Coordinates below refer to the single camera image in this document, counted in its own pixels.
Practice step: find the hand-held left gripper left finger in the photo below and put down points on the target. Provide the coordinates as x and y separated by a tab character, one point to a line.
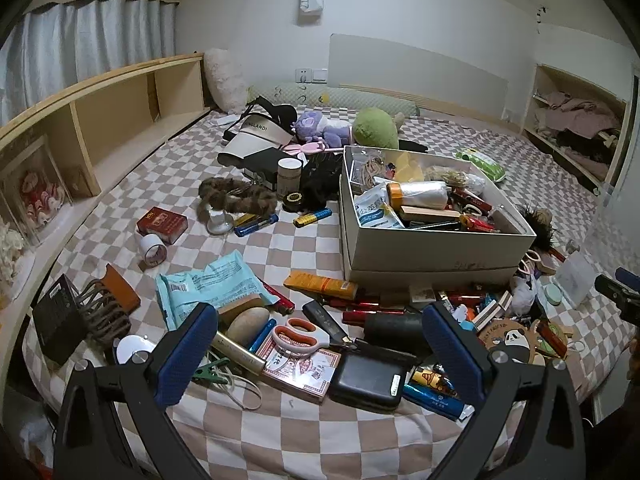
187	355

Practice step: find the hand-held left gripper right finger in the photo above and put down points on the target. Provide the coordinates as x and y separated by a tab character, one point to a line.
450	355

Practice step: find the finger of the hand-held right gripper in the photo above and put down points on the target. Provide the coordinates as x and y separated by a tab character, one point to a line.
630	277
622	300

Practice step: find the round panda coaster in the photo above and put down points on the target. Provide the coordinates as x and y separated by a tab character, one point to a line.
507	342

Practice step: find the black zip case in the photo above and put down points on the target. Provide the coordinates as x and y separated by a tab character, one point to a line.
367	380

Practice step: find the white storage box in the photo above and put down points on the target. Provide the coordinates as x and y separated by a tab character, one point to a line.
430	252

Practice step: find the green clothes clip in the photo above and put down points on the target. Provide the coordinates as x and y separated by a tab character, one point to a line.
210	372

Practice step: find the clear plastic box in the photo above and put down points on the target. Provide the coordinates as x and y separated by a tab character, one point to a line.
575	280

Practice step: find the white round disc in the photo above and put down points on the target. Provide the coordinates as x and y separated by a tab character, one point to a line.
132	347

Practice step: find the black cylinder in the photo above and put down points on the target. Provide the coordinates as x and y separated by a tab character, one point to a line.
392	329

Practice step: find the beige hair claw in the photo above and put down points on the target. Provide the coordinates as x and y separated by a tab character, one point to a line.
573	248

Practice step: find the beige smooth stone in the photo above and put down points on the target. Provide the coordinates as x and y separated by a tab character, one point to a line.
247	325

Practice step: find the mint green round tin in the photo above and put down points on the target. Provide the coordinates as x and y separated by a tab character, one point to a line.
552	294

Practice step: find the teal mask packet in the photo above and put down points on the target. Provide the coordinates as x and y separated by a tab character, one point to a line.
210	285

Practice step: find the blue pen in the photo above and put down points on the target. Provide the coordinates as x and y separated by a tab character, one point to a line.
262	335

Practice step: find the green print wooden coaster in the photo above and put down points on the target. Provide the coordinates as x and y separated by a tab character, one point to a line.
552	337

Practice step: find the pink hair clip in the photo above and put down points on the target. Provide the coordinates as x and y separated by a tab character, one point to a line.
540	262

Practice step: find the white plastic bag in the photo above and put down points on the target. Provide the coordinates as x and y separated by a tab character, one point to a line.
522	297

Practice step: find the brown leather coil holder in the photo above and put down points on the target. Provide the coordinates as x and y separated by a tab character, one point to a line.
112	300

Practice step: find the black feather toy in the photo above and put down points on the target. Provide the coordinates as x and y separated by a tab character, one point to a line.
540	225

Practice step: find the red lighter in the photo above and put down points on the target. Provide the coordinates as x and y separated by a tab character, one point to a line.
280	297

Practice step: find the orange white scissors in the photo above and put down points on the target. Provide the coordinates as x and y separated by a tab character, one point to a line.
295	337

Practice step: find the white tape roll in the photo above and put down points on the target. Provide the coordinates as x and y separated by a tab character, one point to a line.
152	250

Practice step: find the red playing card box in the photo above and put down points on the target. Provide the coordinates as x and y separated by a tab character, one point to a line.
300	375

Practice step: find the black utility knife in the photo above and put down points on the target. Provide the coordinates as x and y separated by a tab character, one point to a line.
325	322

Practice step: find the red cigarette box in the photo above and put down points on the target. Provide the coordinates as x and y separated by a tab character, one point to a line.
162	222

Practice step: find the small clear cup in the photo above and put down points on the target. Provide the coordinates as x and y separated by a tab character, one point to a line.
220	222

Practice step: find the black ribbed device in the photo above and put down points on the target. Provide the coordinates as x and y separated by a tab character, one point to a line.
55	320

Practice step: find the checkered bed sheet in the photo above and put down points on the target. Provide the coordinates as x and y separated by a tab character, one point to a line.
300	440

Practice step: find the blue lighter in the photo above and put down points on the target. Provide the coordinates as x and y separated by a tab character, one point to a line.
255	225

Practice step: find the orange tube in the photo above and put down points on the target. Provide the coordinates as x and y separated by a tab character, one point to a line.
320	282

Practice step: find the plastic bag roll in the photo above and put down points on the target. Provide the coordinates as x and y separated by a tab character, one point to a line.
422	195

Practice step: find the white blue sachet packet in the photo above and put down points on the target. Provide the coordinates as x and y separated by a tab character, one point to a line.
375	210

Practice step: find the brown furry cuffs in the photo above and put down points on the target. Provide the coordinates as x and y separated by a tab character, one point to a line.
240	197

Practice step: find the pile of clothes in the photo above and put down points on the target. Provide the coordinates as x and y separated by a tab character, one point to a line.
575	120

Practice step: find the blue yellow tube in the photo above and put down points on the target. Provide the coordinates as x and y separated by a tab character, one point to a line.
312	217

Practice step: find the green wet wipes pack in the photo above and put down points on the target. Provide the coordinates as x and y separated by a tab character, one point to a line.
480	165

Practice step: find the wooden closet shelf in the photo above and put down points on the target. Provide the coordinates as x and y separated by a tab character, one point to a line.
537	110

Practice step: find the yellow plastic bag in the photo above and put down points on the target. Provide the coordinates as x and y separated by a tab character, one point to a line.
410	167

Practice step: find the white dried flowers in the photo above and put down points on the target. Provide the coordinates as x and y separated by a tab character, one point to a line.
10	252

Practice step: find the white cylinder jar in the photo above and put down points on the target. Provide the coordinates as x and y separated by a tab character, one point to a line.
290	175

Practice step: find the black square box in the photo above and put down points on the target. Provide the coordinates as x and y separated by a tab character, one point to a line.
265	162

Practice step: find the black cloth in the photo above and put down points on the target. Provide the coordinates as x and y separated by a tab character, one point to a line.
412	146

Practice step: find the black glove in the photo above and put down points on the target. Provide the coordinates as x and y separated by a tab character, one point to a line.
320	180

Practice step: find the framed red decor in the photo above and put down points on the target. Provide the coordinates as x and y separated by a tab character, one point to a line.
35	190

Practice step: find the beige sun visor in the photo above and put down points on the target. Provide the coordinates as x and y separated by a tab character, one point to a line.
255	135

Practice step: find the green plush toy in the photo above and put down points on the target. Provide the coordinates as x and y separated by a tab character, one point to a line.
375	127

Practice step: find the pink rabbit hand fan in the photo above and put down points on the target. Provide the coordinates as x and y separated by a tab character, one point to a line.
310	148

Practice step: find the wooden bedside shelf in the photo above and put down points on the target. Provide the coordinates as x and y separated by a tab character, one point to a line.
125	110

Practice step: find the black sun visor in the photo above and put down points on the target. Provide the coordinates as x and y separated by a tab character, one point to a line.
280	110

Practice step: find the purple plush toy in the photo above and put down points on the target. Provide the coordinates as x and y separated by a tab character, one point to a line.
320	127

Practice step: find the long green bolster pillow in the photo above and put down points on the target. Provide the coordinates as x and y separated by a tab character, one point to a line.
350	100

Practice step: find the white fluffy pillow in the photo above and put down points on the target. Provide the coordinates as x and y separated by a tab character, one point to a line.
225	80

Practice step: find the white headboard panel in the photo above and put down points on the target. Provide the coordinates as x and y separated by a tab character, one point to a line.
415	70

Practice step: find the white curtain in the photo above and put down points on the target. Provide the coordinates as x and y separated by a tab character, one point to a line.
75	40

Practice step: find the white wall socket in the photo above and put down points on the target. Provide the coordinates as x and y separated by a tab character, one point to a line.
310	75

